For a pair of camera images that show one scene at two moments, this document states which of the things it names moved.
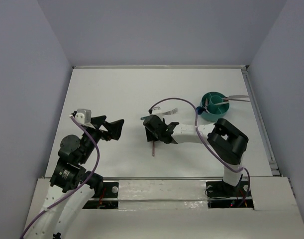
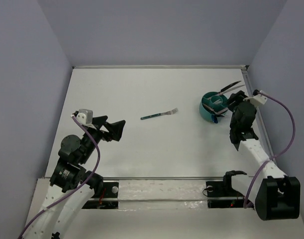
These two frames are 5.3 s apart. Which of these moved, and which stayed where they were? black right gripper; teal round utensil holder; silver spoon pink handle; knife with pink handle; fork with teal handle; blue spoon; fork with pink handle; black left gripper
Moved: silver spoon pink handle; blue spoon; black right gripper; knife with pink handle; fork with pink handle
Stayed: teal round utensil holder; black left gripper; fork with teal handle
